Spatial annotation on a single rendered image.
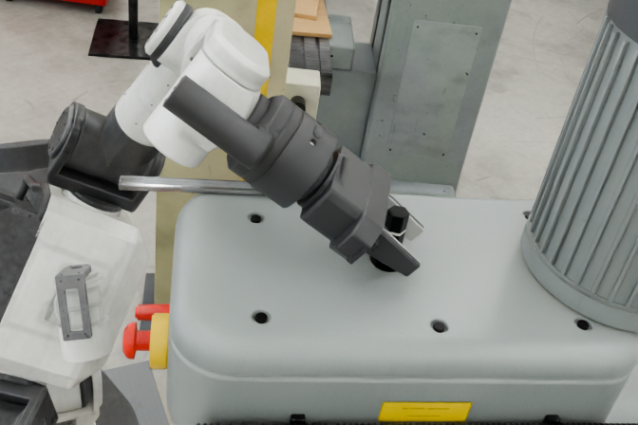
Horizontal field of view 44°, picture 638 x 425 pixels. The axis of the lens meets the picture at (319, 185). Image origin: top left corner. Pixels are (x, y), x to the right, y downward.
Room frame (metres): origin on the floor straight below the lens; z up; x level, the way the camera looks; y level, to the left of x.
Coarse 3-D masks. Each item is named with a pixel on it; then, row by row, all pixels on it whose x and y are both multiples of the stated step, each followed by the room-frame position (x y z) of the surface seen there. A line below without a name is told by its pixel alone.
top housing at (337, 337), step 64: (192, 256) 0.59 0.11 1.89; (256, 256) 0.60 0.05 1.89; (320, 256) 0.62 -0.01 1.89; (448, 256) 0.65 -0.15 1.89; (512, 256) 0.67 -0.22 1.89; (192, 320) 0.50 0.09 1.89; (256, 320) 0.52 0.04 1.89; (320, 320) 0.53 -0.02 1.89; (384, 320) 0.54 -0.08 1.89; (448, 320) 0.56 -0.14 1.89; (512, 320) 0.57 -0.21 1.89; (576, 320) 0.59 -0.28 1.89; (192, 384) 0.48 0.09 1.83; (256, 384) 0.48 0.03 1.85; (320, 384) 0.49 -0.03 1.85; (384, 384) 0.50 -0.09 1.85; (448, 384) 0.51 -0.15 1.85; (512, 384) 0.52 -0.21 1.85; (576, 384) 0.54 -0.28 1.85
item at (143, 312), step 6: (138, 306) 0.68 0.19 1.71; (144, 306) 0.68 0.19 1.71; (150, 306) 0.68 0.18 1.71; (156, 306) 0.68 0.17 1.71; (162, 306) 0.68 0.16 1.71; (168, 306) 0.68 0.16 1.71; (138, 312) 0.67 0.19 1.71; (144, 312) 0.67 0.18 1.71; (150, 312) 0.67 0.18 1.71; (156, 312) 0.68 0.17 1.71; (162, 312) 0.68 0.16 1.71; (168, 312) 0.68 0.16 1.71; (138, 318) 0.67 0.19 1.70; (144, 318) 0.67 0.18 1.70; (150, 318) 0.67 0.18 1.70
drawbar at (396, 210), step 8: (392, 208) 0.63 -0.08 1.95; (400, 208) 0.64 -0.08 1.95; (392, 216) 0.62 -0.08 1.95; (400, 216) 0.62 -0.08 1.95; (408, 216) 0.63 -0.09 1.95; (392, 224) 0.62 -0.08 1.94; (400, 224) 0.62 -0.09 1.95; (400, 232) 0.62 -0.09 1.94; (400, 240) 0.62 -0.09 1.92; (376, 264) 0.63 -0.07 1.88; (384, 264) 0.62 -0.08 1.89
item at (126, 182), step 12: (120, 180) 0.68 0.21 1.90; (132, 180) 0.68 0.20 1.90; (144, 180) 0.69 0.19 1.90; (156, 180) 0.69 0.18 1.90; (168, 180) 0.69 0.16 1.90; (180, 180) 0.70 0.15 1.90; (192, 180) 0.70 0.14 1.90; (204, 180) 0.70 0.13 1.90; (216, 180) 0.71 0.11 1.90; (228, 180) 0.71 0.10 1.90; (240, 180) 0.72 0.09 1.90; (180, 192) 0.68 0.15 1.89; (192, 192) 0.69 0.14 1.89; (204, 192) 0.69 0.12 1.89; (216, 192) 0.69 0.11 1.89; (228, 192) 0.69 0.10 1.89; (240, 192) 0.70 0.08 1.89; (252, 192) 0.70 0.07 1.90
